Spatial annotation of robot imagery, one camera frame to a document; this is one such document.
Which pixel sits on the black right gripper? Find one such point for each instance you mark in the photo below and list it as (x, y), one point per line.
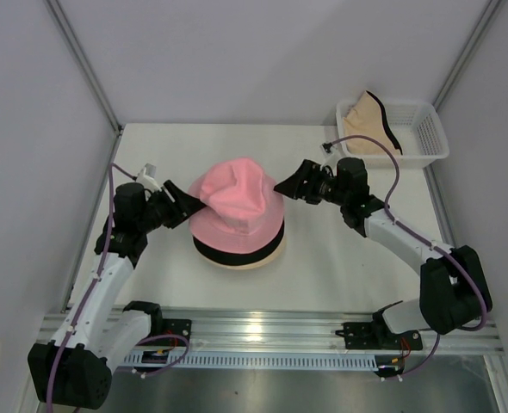
(294, 186)

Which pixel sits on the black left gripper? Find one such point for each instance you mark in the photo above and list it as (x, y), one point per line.
(186, 203)

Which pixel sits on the black bucket hat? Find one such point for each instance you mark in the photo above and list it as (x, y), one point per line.
(236, 259)

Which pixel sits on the cream bucket hat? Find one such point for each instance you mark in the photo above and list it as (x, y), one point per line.
(267, 260)

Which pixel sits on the beige hat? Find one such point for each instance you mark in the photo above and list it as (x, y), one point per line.
(368, 117)

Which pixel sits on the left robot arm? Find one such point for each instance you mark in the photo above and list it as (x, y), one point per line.
(76, 366)

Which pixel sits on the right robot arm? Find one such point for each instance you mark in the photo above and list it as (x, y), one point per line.
(453, 293)

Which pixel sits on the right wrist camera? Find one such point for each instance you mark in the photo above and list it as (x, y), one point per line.
(331, 154)

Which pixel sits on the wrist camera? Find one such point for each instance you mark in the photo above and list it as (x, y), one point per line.
(331, 154)
(146, 177)

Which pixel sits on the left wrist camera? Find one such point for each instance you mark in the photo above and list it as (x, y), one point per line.
(146, 177)

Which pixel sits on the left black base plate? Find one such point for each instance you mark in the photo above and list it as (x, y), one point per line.
(172, 326)

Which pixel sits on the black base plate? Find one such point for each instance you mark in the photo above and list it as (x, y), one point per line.
(375, 336)
(172, 326)

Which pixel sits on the aluminium mounting rail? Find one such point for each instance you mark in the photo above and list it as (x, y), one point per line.
(291, 332)

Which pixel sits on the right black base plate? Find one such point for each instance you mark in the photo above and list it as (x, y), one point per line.
(375, 336)

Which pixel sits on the white slotted cable duct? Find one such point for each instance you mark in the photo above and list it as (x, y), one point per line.
(330, 362)

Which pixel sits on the left aluminium frame post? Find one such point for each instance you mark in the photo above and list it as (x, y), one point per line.
(69, 35)

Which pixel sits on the aluminium frame post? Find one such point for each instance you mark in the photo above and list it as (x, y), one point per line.
(69, 35)
(476, 36)

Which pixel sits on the right aluminium frame post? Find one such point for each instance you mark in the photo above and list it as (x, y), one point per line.
(476, 36)

